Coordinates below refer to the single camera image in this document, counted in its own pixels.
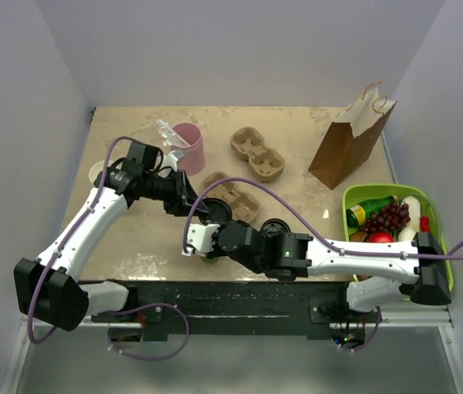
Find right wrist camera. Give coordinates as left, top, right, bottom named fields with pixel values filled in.
left=181, top=223, right=219, bottom=257

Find pink cylindrical container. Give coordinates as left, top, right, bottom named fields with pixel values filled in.
left=170, top=123, right=205, bottom=176

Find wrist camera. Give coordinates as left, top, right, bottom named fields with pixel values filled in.
left=161, top=149, right=185, bottom=171
left=181, top=223, right=219, bottom=257

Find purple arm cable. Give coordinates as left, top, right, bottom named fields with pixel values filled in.
left=27, top=136, right=134, bottom=345
left=181, top=176, right=463, bottom=260

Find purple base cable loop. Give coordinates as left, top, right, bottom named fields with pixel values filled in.
left=107, top=303, right=194, bottom=363

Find wrapped white straws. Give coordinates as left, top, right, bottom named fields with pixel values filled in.
left=156, top=119, right=190, bottom=149

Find red chili pepper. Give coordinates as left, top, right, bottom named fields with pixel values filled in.
left=419, top=216, right=431, bottom=233

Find green plastic basket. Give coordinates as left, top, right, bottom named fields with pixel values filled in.
left=341, top=183, right=455, bottom=300

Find red grape bunch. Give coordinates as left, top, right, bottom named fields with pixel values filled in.
left=360, top=203, right=410, bottom=235

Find cardboard two-cup carrier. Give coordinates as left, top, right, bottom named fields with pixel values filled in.
left=206, top=181, right=262, bottom=224

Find black cup lid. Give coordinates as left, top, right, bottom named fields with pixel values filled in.
left=199, top=198, right=232, bottom=224

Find brown paper bag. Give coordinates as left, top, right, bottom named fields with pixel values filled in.
left=309, top=80, right=397, bottom=190

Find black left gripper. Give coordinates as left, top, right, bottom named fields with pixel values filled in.
left=143, top=169, right=209, bottom=217

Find white radish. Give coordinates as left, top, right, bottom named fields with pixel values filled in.
left=397, top=196, right=421, bottom=241

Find stack of black cup lids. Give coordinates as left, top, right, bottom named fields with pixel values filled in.
left=259, top=218, right=291, bottom=237

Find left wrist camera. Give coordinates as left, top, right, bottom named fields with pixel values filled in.
left=161, top=149, right=185, bottom=171

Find red apple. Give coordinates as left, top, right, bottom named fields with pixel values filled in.
left=368, top=232, right=395, bottom=243

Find green bottle yellow label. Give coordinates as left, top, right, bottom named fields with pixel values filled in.
left=345, top=195, right=398, bottom=227

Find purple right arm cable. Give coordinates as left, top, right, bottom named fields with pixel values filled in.
left=181, top=176, right=463, bottom=260

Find black table front rail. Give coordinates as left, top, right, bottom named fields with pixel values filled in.
left=91, top=281, right=378, bottom=341

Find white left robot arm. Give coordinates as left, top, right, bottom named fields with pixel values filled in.
left=13, top=159, right=209, bottom=331

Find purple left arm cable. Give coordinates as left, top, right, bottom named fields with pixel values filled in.
left=27, top=136, right=134, bottom=345

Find green paper coffee cup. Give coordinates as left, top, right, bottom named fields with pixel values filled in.
left=200, top=256, right=222, bottom=264

